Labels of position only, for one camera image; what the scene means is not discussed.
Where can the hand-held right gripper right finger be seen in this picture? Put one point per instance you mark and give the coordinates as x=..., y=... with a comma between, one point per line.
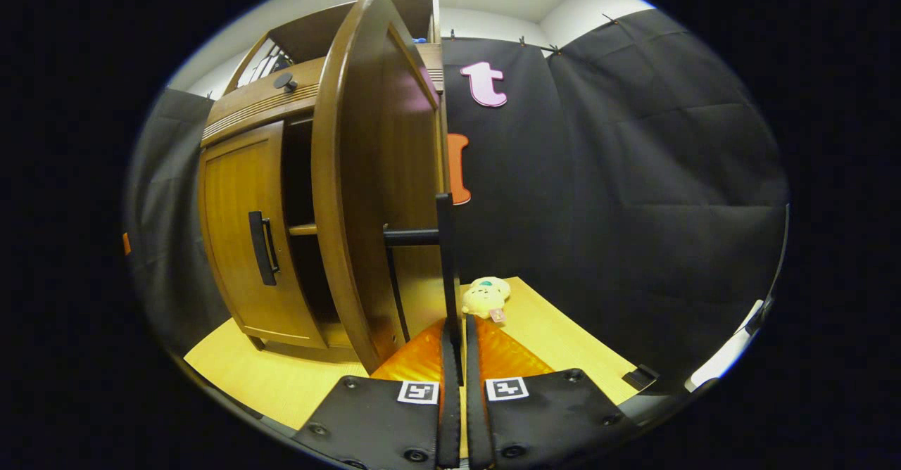
x=542, y=421

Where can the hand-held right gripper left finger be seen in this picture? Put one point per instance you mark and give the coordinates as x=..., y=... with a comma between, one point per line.
x=380, y=421

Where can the wooden cabinet door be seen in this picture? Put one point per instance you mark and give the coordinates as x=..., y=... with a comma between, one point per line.
x=232, y=210
x=366, y=160

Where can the wooden double-door shoe cabinet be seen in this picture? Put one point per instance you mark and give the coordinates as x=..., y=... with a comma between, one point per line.
x=310, y=34

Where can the wooden cabinet inner shelf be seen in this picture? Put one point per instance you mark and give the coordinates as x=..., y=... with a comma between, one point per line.
x=303, y=229

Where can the wooden cabinet drawer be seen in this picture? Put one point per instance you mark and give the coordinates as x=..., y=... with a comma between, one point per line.
x=260, y=108

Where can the yellow plush toy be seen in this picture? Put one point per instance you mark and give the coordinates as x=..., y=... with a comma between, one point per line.
x=486, y=297

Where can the black backdrop cloth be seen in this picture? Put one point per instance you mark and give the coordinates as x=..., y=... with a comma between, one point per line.
x=633, y=174

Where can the round black drawer knob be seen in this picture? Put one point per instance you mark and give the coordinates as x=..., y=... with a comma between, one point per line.
x=285, y=81

